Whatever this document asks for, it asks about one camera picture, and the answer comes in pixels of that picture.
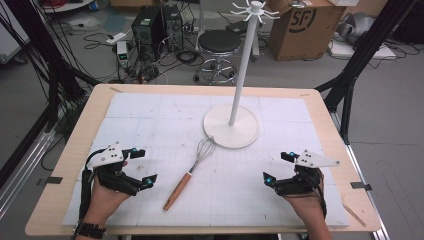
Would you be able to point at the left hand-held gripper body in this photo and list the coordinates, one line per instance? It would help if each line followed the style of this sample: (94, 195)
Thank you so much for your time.
(108, 156)

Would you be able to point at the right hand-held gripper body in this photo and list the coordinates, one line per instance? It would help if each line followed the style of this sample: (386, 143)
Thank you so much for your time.
(315, 160)

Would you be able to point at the white utensil rack stand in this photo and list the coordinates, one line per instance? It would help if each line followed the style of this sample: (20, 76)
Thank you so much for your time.
(245, 60)

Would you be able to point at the person's right hand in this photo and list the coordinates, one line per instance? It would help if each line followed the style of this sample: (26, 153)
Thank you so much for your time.
(310, 203)

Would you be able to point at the person's left hand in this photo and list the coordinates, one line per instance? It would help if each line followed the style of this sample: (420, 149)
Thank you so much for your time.
(101, 203)

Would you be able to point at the white gridded mat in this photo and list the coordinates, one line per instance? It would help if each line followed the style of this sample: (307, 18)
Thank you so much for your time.
(166, 116)

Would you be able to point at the black tape strip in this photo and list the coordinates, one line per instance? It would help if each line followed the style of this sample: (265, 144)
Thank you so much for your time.
(360, 186)
(53, 180)

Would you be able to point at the thin wooden stick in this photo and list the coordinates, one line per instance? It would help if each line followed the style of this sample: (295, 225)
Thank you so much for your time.
(354, 215)

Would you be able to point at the black wristband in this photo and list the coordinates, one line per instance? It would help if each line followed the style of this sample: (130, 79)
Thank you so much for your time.
(90, 230)

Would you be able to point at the white power supply unit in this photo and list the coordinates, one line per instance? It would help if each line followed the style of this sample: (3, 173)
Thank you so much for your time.
(122, 51)

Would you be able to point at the black metal stand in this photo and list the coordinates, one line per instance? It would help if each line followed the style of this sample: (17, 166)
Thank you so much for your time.
(363, 53)
(50, 56)

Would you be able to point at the white power strip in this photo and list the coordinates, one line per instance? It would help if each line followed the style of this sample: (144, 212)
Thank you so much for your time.
(116, 38)

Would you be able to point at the white flat board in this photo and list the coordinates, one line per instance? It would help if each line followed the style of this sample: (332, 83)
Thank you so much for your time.
(360, 51)

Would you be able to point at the brown cardboard box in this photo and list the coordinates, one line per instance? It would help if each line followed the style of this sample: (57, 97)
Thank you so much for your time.
(301, 33)

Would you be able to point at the large black computer tower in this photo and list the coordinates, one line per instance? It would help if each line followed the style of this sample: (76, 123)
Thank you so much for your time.
(146, 30)

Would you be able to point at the slim black computer tower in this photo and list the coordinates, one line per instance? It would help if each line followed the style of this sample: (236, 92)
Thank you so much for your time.
(173, 26)

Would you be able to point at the black round stool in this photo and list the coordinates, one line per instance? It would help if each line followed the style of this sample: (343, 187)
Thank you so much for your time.
(219, 41)

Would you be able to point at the grey plastic device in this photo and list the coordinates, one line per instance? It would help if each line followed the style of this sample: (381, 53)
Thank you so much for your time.
(355, 26)

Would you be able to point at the white round table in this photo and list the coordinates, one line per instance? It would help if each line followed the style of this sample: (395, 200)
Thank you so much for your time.
(66, 5)

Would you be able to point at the white keyboard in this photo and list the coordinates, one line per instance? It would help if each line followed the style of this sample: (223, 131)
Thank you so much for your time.
(343, 2)

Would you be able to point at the aluminium rail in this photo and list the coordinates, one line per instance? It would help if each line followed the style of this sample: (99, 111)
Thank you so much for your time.
(23, 170)
(363, 186)

